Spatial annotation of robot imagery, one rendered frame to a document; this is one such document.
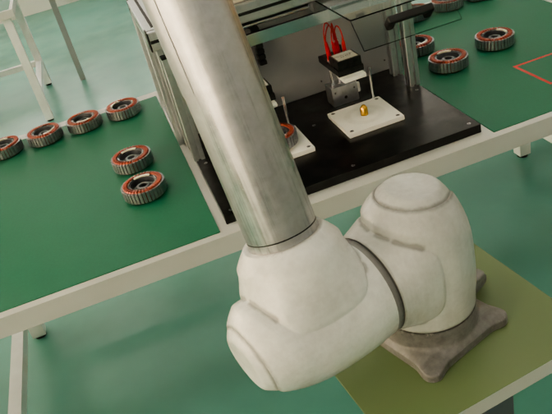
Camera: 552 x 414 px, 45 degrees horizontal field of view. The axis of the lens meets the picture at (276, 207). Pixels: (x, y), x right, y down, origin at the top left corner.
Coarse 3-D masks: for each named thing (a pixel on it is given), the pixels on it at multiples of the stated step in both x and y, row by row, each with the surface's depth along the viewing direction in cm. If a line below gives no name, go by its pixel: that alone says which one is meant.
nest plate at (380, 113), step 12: (348, 108) 177; (372, 108) 174; (384, 108) 172; (336, 120) 173; (348, 120) 171; (360, 120) 170; (372, 120) 169; (384, 120) 167; (396, 120) 167; (348, 132) 166; (360, 132) 166
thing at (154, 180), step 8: (136, 176) 170; (144, 176) 170; (152, 176) 169; (160, 176) 167; (128, 184) 168; (136, 184) 170; (144, 184) 169; (152, 184) 165; (160, 184) 165; (128, 192) 164; (136, 192) 163; (144, 192) 163; (152, 192) 164; (160, 192) 165; (128, 200) 165; (136, 200) 164; (144, 200) 164
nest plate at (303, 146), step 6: (300, 132) 172; (300, 138) 169; (306, 138) 168; (300, 144) 166; (306, 144) 166; (294, 150) 164; (300, 150) 163; (306, 150) 163; (312, 150) 164; (294, 156) 163
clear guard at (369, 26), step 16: (320, 0) 166; (336, 0) 163; (352, 0) 160; (368, 0) 158; (384, 0) 155; (400, 0) 152; (416, 0) 151; (432, 0) 151; (448, 0) 151; (352, 16) 150; (368, 16) 149; (384, 16) 149; (416, 16) 150; (432, 16) 150; (448, 16) 150; (368, 32) 148; (384, 32) 148; (400, 32) 148; (416, 32) 149; (368, 48) 147
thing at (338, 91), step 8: (336, 80) 184; (352, 80) 181; (328, 88) 182; (336, 88) 180; (344, 88) 181; (352, 88) 181; (328, 96) 185; (336, 96) 181; (344, 96) 182; (352, 96) 183; (336, 104) 182
